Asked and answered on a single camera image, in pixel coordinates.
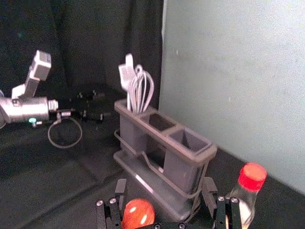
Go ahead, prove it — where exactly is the white slotted spatula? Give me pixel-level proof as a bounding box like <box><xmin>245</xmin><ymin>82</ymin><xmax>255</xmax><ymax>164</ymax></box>
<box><xmin>118</xmin><ymin>53</ymin><xmax>137</xmax><ymax>112</ymax></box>

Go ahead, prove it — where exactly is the clear bottle with red cap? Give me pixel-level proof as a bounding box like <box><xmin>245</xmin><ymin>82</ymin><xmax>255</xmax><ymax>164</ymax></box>
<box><xmin>224</xmin><ymin>162</ymin><xmax>268</xmax><ymax>229</ymax></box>

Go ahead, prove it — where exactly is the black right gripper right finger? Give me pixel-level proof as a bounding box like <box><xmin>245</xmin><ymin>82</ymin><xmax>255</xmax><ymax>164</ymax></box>
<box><xmin>201</xmin><ymin>177</ymin><xmax>242</xmax><ymax>229</ymax></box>

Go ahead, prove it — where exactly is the black rack with steel bars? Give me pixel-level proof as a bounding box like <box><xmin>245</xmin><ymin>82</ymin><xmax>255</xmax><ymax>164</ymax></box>
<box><xmin>113</xmin><ymin>99</ymin><xmax>218</xmax><ymax>223</ymax></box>

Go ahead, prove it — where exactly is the red glossy round object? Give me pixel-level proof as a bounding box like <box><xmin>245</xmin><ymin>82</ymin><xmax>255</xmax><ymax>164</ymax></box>
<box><xmin>121</xmin><ymin>198</ymin><xmax>156</xmax><ymax>229</ymax></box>

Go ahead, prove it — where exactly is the black table cloth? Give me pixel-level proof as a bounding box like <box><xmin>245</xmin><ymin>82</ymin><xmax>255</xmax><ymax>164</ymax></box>
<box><xmin>0</xmin><ymin>0</ymin><xmax>305</xmax><ymax>229</ymax></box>

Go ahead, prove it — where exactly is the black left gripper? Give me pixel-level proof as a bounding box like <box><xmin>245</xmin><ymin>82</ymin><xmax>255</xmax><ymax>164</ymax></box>
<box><xmin>58</xmin><ymin>90</ymin><xmax>113</xmax><ymax>123</ymax></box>

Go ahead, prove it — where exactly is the pale grey whisk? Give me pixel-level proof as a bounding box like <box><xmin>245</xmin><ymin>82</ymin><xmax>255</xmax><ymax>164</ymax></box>
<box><xmin>130</xmin><ymin>64</ymin><xmax>155</xmax><ymax>114</ymax></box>

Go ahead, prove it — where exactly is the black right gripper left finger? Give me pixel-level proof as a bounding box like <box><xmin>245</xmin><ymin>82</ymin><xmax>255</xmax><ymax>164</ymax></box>
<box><xmin>95</xmin><ymin>178</ymin><xmax>127</xmax><ymax>229</ymax></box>

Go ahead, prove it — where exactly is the thin dark gripper cable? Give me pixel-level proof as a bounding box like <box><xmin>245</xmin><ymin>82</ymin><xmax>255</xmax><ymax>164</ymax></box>
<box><xmin>47</xmin><ymin>110</ymin><xmax>83</xmax><ymax>149</ymax></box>

